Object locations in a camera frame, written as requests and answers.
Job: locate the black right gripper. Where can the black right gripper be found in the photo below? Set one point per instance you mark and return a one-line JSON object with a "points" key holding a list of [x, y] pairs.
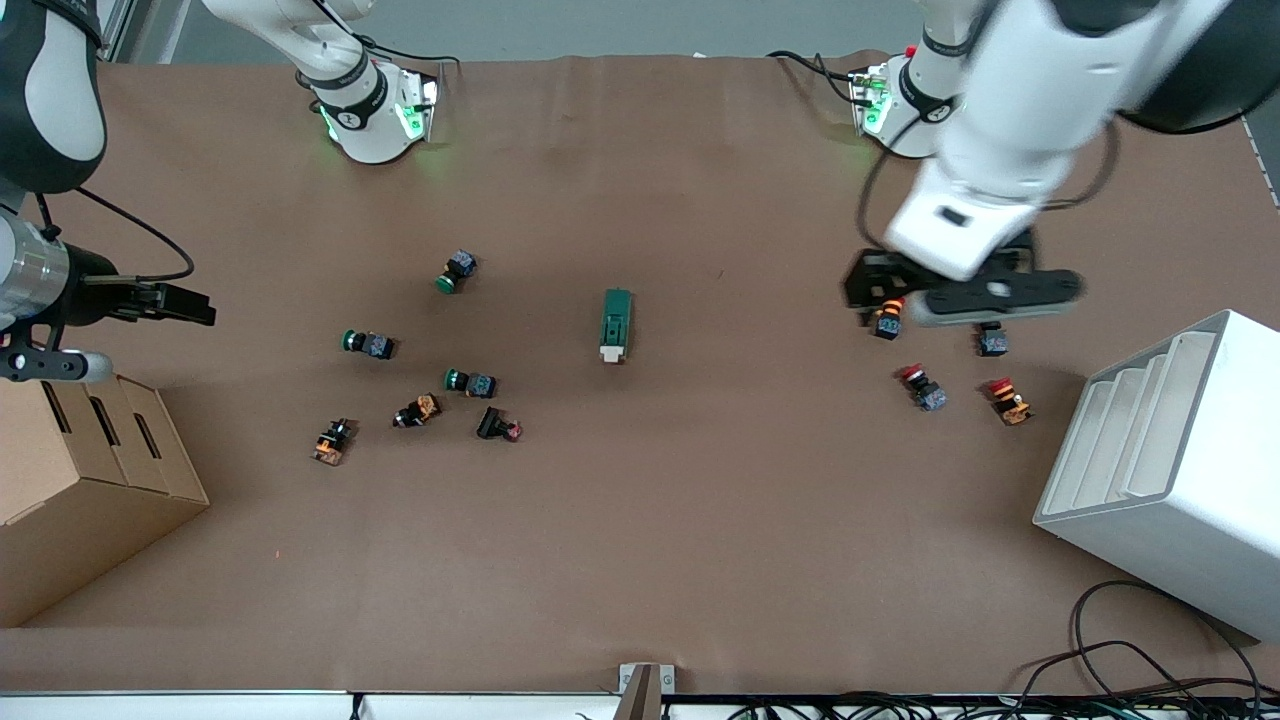
{"points": [[92, 291]]}

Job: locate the green load switch white lever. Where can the green load switch white lever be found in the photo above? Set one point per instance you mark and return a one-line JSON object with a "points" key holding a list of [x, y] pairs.
{"points": [[616, 325]]}

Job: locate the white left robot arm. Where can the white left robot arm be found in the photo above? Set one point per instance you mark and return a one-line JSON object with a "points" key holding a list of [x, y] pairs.
{"points": [[1020, 120]]}

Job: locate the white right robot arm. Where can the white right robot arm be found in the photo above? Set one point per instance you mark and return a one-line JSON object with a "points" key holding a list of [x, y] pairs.
{"points": [[60, 100]]}

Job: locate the red mushroom button grey body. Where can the red mushroom button grey body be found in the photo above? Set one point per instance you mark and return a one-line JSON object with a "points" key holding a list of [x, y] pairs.
{"points": [[993, 343]]}

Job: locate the red mushroom button white-grey body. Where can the red mushroom button white-grey body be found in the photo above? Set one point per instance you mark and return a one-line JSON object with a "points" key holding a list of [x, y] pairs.
{"points": [[926, 388]]}

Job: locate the red mushroom button orange body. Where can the red mushroom button orange body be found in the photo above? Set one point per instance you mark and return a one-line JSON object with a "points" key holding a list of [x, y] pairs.
{"points": [[1010, 402]]}

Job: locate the brown cardboard divider box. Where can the brown cardboard divider box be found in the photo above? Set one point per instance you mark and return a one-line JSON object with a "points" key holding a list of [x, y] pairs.
{"points": [[80, 480]]}

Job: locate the green pushbutton grey body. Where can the green pushbutton grey body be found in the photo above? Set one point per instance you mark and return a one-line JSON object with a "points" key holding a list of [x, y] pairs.
{"points": [[370, 345], [472, 383], [456, 272]]}

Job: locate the black pushbutton orange contact block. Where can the black pushbutton orange contact block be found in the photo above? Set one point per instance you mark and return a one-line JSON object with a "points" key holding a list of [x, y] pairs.
{"points": [[332, 442]]}

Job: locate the black pushbutton orange body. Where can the black pushbutton orange body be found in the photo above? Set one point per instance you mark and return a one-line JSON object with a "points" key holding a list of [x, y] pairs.
{"points": [[418, 410]]}

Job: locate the white compartment storage bin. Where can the white compartment storage bin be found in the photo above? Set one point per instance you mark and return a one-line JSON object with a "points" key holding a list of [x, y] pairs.
{"points": [[1180, 470]]}

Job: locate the black pushbutton pink contact block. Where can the black pushbutton pink contact block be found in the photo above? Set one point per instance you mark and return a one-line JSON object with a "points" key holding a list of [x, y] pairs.
{"points": [[497, 424]]}

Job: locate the metal mounting bracket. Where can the metal mounting bracket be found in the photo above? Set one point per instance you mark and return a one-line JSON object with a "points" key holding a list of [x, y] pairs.
{"points": [[645, 690]]}

